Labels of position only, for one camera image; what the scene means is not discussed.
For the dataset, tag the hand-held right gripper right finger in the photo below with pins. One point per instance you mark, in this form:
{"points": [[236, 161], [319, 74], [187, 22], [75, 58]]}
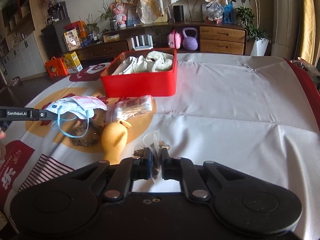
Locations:
{"points": [[165, 165]]}

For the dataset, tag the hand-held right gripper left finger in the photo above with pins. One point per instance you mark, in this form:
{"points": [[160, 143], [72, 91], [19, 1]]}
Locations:
{"points": [[150, 165]]}

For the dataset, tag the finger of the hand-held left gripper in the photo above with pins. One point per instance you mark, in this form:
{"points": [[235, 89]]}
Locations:
{"points": [[41, 115]]}

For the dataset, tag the clear bag of brown bits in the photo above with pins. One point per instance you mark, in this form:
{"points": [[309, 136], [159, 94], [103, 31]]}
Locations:
{"points": [[156, 145]]}

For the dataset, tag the yellow rubber toy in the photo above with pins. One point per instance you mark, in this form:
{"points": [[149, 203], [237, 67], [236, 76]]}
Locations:
{"points": [[113, 140]]}

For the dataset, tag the pink printed face mask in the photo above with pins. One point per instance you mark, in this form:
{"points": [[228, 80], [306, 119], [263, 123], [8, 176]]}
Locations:
{"points": [[90, 103]]}

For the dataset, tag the cotton swab pack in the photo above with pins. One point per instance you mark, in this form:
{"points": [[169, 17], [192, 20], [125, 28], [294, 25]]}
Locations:
{"points": [[130, 108]]}

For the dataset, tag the red tin box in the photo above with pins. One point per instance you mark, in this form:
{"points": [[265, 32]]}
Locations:
{"points": [[140, 85]]}

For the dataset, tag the white cloth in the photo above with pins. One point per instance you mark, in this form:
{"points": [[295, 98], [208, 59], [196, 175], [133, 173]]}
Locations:
{"points": [[132, 65]]}

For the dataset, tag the person's left hand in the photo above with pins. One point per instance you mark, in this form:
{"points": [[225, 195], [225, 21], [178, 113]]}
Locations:
{"points": [[2, 135]]}

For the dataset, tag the pair of shoes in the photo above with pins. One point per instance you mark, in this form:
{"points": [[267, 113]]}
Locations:
{"points": [[15, 81]]}

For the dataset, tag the orange gift box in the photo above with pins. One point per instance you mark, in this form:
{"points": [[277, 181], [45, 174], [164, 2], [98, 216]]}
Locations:
{"points": [[56, 67]]}

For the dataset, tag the black cabinet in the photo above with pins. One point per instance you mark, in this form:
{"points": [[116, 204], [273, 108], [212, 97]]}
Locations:
{"points": [[53, 40]]}

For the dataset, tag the red and orange gift bags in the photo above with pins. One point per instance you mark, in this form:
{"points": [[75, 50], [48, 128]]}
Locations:
{"points": [[77, 28]]}

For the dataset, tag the small potted plant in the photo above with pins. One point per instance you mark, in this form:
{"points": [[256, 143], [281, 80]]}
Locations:
{"points": [[91, 27]]}

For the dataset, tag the black tea machine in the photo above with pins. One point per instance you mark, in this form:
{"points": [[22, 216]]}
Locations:
{"points": [[58, 12]]}

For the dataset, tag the cream small box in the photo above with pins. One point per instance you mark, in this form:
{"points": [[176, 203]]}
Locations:
{"points": [[111, 38]]}

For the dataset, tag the potted orchid plant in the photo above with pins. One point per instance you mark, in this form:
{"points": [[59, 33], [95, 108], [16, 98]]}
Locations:
{"points": [[113, 25]]}

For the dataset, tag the white router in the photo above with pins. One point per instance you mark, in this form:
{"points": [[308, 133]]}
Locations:
{"points": [[142, 46]]}

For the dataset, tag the purple kettlebell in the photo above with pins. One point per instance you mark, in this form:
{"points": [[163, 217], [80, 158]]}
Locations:
{"points": [[190, 42]]}

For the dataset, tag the pink small case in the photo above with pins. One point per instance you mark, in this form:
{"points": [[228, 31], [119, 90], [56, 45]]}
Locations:
{"points": [[174, 40]]}

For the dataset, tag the pink plush doll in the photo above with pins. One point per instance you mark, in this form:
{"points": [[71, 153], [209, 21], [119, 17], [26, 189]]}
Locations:
{"points": [[121, 15]]}

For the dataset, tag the framed picture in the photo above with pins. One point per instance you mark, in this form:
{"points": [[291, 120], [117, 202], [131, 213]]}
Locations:
{"points": [[133, 16]]}

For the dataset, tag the wooden TV cabinet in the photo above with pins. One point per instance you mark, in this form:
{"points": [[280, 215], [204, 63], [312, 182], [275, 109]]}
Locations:
{"points": [[220, 33]]}

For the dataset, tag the black speaker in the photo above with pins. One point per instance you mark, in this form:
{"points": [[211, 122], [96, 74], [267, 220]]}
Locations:
{"points": [[178, 13]]}

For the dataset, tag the clear plastic bag of items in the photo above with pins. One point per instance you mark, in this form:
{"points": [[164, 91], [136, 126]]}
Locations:
{"points": [[214, 12]]}

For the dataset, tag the potted tree in white pot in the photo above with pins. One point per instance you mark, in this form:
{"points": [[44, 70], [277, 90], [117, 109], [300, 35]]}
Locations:
{"points": [[250, 17]]}

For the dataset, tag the beige standing air conditioner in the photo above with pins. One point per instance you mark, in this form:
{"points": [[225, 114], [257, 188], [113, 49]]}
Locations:
{"points": [[285, 17]]}

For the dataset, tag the yellow curtain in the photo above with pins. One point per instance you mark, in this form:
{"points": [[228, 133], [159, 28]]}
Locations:
{"points": [[307, 22]]}

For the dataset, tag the wooden wall shelf unit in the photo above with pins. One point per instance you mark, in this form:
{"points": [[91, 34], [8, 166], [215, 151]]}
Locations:
{"points": [[17, 50]]}

